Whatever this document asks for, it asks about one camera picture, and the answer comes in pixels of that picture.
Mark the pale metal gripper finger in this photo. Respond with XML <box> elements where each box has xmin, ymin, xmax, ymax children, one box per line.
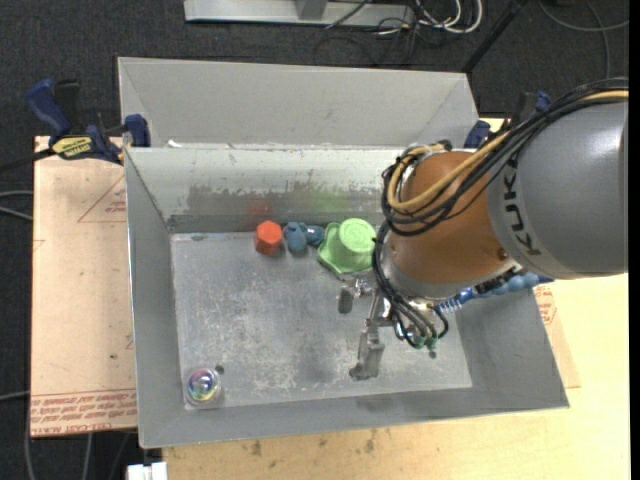
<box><xmin>366</xmin><ymin>341</ymin><xmax>387</xmax><ymax>377</ymax></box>
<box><xmin>348</xmin><ymin>331</ymin><xmax>374</xmax><ymax>382</ymax></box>

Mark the light green cup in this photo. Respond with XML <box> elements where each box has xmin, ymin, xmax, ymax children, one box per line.
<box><xmin>316</xmin><ymin>217</ymin><xmax>378</xmax><ymax>276</ymax></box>

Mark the grey metal bin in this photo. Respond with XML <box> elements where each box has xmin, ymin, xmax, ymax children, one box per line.
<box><xmin>117</xmin><ymin>56</ymin><xmax>571</xmax><ymax>450</ymax></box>

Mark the blue toy animal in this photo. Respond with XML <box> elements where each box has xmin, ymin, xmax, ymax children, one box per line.
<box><xmin>283</xmin><ymin>221</ymin><xmax>326</xmax><ymax>256</ymax></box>

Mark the red-orange hexagonal block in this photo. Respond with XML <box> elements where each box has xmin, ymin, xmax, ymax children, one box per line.
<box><xmin>253</xmin><ymin>219</ymin><xmax>284</xmax><ymax>256</ymax></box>

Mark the shiny iridescent ball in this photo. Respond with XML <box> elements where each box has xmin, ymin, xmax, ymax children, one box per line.
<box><xmin>184</xmin><ymin>367</ymin><xmax>223</xmax><ymax>405</ymax></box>

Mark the brown cardboard board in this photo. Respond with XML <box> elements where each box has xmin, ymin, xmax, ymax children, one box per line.
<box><xmin>29</xmin><ymin>135</ymin><xmax>582</xmax><ymax>439</ymax></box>

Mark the black cylinder on white bracket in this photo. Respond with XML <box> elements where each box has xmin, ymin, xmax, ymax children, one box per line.
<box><xmin>337</xmin><ymin>277</ymin><xmax>376</xmax><ymax>316</ymax></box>

